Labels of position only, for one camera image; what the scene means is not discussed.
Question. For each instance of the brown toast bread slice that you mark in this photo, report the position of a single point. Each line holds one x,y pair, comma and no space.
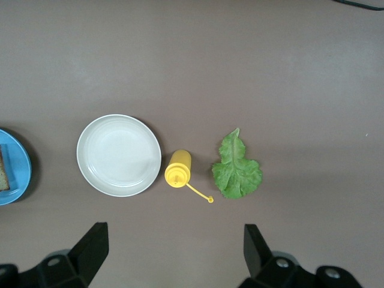
3,171

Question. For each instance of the yellow mustard squeeze bottle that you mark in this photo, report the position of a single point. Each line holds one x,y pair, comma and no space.
180,166

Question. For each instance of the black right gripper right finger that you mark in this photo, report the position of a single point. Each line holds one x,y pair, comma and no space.
256,255

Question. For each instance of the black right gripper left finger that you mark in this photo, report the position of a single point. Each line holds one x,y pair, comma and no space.
90,255

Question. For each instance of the green lettuce leaf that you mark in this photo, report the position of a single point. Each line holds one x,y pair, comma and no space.
237,174

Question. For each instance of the off-white plate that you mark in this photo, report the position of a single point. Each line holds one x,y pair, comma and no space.
118,154

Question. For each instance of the blue plate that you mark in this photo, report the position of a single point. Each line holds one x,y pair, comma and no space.
18,168

